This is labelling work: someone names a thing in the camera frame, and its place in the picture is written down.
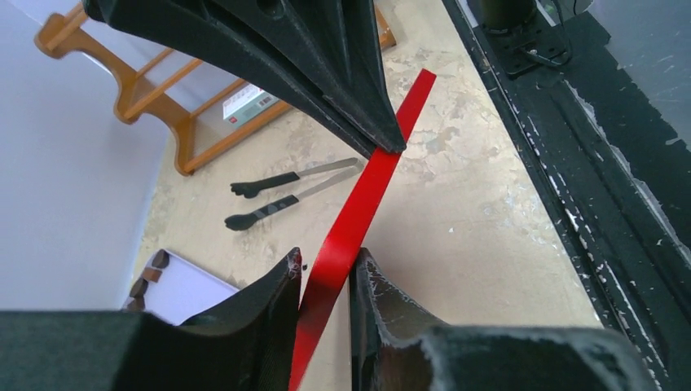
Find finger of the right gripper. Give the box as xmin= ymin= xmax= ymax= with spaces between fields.
xmin=83 ymin=0 xmax=406 ymax=157

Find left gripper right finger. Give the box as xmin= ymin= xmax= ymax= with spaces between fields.
xmin=349 ymin=248 xmax=656 ymax=390

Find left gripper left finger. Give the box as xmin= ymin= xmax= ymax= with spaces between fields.
xmin=1 ymin=248 xmax=302 ymax=390

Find red box lid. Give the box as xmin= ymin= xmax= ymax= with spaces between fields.
xmin=288 ymin=68 xmax=438 ymax=391

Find black metal tongs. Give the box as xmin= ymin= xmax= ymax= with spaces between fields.
xmin=224 ymin=157 xmax=363 ymax=232

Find lavender tray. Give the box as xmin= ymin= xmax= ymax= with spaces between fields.
xmin=123 ymin=249 xmax=239 ymax=325

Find small white carton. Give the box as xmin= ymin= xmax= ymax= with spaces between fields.
xmin=222 ymin=84 xmax=279 ymax=129

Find orange wooden rack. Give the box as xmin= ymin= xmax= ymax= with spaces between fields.
xmin=34 ymin=2 xmax=398 ymax=177

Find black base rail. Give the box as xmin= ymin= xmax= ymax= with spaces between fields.
xmin=444 ymin=1 xmax=690 ymax=390

